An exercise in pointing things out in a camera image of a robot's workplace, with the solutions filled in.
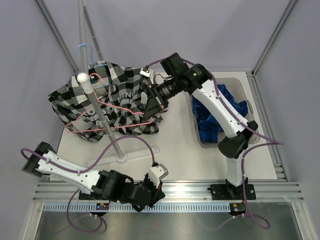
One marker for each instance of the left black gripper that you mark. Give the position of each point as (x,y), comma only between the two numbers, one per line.
(157,194)

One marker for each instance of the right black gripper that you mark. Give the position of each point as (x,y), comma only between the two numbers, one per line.
(154,104)

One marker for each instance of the black white checkered shirt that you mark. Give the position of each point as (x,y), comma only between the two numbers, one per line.
(121,98)

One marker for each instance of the pink wire hanger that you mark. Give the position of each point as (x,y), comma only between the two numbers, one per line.
(84,80)

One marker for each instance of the blue plaid shirt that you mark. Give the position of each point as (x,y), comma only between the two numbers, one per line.
(215,102)

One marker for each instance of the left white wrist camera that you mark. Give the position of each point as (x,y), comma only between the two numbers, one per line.
(157,173)

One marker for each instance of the grey clothes rack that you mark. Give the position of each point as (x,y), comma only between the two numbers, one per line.
(120,157)

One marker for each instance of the aluminium frame post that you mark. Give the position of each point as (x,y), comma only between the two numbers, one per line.
(44,10)
(252,75)

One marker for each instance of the right aluminium frame post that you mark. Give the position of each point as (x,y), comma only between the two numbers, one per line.
(252,75)

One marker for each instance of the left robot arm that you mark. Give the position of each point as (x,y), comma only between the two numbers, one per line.
(96,184)

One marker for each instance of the aluminium mounting rail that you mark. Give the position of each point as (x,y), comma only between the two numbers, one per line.
(179,191)

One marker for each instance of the left aluminium frame post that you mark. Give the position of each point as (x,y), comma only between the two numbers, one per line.
(44,10)

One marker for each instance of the blue wire hanger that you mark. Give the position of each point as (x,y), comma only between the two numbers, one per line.
(92,63)

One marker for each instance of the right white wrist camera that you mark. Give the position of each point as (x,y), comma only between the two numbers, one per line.
(147,72)

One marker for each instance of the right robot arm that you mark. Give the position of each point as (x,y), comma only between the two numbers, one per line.
(201,84)

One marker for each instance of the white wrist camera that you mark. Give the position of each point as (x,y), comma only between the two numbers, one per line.
(157,173)
(147,72)

